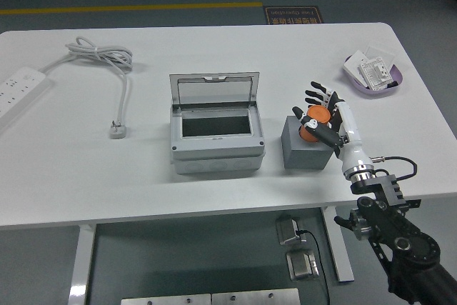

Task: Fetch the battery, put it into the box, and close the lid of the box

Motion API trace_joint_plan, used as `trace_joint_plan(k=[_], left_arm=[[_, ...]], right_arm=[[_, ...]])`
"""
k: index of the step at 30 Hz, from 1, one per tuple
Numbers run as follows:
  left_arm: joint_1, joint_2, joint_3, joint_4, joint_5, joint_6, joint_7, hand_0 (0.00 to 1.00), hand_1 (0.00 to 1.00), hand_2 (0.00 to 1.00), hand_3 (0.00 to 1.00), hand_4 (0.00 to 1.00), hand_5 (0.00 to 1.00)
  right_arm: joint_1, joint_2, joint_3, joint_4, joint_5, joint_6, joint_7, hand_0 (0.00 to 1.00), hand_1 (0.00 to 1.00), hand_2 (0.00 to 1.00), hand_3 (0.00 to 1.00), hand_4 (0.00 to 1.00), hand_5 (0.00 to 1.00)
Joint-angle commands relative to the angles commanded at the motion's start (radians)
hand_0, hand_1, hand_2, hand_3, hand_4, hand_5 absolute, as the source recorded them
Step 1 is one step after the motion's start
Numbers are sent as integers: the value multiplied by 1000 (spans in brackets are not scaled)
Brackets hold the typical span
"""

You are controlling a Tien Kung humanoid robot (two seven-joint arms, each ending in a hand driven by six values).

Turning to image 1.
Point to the purple plastic tray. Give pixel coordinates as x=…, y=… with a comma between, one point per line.
x=375, y=93

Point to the transparent hinged box lid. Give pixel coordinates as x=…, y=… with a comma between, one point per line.
x=214, y=90

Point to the white power strip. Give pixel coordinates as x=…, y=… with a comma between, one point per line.
x=18, y=87

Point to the grey plastic junction box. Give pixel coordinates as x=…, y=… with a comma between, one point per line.
x=214, y=162

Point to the grey cube holder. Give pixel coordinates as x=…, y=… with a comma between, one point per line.
x=303, y=156

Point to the white table leg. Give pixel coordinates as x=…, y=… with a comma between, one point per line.
x=82, y=265
x=339, y=248

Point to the metal base plate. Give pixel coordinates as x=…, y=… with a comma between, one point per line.
x=164, y=300
x=255, y=297

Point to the brown floor sign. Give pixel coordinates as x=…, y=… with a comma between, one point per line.
x=292, y=15

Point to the metal floor box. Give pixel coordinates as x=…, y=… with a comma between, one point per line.
x=287, y=230
x=301, y=265

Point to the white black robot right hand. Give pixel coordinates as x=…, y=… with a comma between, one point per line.
x=351, y=130

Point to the white square socket box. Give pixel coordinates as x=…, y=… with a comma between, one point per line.
x=353, y=65

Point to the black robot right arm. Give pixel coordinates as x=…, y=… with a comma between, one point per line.
x=410, y=248

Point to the white printed socket module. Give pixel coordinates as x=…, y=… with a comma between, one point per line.
x=375, y=73

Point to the black table control panel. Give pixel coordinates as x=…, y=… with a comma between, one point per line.
x=414, y=203

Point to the small black part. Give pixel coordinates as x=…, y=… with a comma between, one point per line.
x=392, y=84

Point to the orange cylindrical battery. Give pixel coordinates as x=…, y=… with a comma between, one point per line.
x=317, y=115

